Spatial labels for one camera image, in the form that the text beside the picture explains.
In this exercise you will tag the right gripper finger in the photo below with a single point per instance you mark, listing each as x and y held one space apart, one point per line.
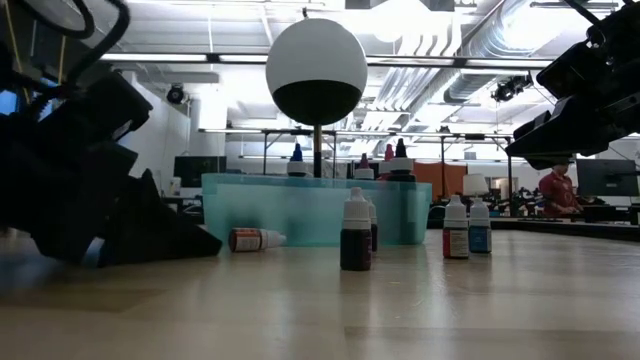
565 130
549 160

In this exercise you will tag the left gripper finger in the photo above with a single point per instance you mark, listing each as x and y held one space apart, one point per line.
160 235

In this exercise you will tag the small orange-label dropper bottle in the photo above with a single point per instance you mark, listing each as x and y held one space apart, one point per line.
247 240

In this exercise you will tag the large black Chefmaster bottle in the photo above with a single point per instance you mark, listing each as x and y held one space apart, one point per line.
401 165

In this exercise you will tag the teal translucent plastic bin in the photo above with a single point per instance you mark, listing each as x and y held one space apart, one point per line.
310 215

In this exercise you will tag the large pink Chefmaster bottle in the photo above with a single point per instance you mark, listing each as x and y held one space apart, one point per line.
389 152

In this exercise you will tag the large violet Chefmaster bottle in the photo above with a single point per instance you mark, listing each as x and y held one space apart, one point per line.
364 173

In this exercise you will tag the small maroon dropper bottle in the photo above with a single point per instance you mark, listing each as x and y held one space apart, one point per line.
356 250

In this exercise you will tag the person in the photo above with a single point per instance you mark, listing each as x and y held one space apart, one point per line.
557 192

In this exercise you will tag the wide black computer monitor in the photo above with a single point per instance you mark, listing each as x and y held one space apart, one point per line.
607 177

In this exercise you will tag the black ceiling spotlight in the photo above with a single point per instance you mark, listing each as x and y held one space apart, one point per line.
510 89

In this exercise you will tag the white lampshade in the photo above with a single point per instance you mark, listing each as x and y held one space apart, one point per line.
475 184

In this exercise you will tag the orange partition panel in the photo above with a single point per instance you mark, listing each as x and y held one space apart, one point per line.
445 175

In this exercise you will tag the small blue dropper bottle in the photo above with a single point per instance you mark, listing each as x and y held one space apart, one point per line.
480 240

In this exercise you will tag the small red dropper bottle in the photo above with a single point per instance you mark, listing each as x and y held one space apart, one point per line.
455 245

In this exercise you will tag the long ceiling light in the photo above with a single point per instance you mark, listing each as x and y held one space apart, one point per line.
200 57

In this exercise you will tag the small dark dropper bottle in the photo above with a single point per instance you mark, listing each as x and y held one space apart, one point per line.
374 240

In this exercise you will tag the white globe lamp black stand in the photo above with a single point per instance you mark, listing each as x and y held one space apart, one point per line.
315 50

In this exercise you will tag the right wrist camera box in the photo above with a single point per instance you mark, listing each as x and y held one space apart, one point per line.
575 67

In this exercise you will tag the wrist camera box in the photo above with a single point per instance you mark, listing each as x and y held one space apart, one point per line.
105 110
575 67

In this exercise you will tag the black aluminium rig frame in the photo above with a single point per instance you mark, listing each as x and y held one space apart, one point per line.
575 227

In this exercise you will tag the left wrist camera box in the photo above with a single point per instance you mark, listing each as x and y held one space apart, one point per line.
105 110

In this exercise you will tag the silver ventilation duct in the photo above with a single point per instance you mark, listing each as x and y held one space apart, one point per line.
465 87

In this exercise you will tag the round black ceiling camera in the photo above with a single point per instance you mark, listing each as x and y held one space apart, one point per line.
176 94

